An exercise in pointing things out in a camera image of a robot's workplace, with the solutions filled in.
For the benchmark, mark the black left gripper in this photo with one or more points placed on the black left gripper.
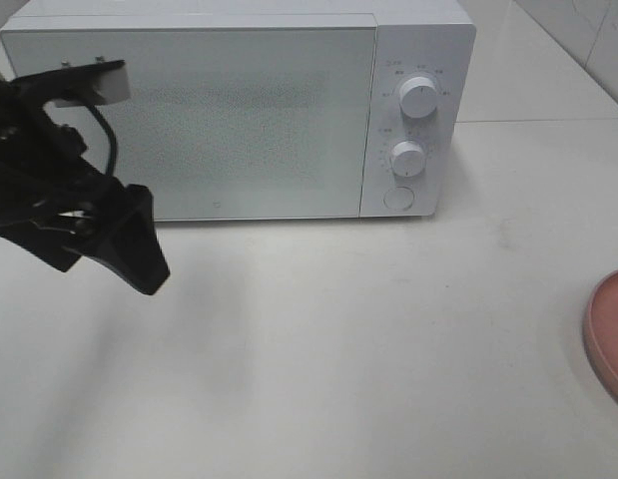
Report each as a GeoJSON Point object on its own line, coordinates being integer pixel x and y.
{"type": "Point", "coordinates": [44, 177]}

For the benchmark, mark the round white door button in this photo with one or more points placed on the round white door button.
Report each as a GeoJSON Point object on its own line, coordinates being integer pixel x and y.
{"type": "Point", "coordinates": [399, 199]}

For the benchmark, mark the white timer knob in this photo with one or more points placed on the white timer knob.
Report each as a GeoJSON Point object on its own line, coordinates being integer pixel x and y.
{"type": "Point", "coordinates": [407, 159]}

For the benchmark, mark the pink round plate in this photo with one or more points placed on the pink round plate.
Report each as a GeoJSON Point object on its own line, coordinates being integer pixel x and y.
{"type": "Point", "coordinates": [600, 332]}

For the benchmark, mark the white microwave door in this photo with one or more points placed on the white microwave door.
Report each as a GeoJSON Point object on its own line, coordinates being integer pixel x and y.
{"type": "Point", "coordinates": [230, 124]}

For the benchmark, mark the white microwave oven body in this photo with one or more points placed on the white microwave oven body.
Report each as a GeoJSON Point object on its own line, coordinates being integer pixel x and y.
{"type": "Point", "coordinates": [433, 38]}

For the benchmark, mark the upper white power knob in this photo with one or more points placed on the upper white power knob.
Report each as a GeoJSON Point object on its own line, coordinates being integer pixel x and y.
{"type": "Point", "coordinates": [417, 96]}

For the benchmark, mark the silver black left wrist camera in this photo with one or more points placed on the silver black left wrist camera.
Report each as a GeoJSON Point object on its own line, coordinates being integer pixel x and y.
{"type": "Point", "coordinates": [98, 84]}

